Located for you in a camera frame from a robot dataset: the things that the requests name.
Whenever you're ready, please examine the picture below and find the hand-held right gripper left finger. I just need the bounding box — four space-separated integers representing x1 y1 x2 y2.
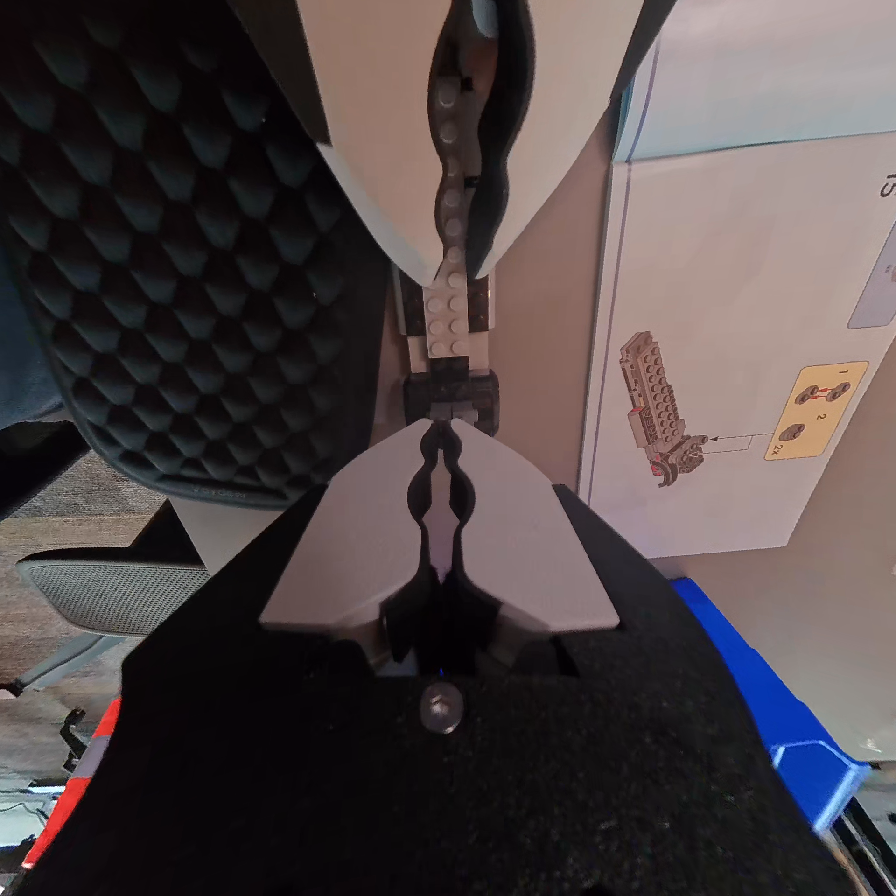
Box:
259 419 449 675

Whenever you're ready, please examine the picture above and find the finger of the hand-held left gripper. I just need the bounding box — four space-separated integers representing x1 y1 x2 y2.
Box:
224 0 459 287
465 0 681 281

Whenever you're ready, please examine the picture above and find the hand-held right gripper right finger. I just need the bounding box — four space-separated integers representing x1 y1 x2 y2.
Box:
448 419 620 671

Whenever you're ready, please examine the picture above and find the grey and black lego vehicle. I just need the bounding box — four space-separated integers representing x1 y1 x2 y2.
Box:
392 7 501 438

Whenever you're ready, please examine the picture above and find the lego instruction booklet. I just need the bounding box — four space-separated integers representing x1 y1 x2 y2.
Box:
577 0 896 560

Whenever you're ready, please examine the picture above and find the blue plastic bin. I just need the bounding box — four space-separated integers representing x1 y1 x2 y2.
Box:
671 577 872 835

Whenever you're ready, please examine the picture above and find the grey mesh office chair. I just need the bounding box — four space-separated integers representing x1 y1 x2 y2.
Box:
0 546 212 697

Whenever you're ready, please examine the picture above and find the black honeycomb seat cushion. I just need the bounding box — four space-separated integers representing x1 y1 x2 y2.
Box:
0 0 394 509

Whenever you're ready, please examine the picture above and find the orange safety vest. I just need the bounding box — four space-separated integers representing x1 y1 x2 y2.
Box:
21 696 126 870

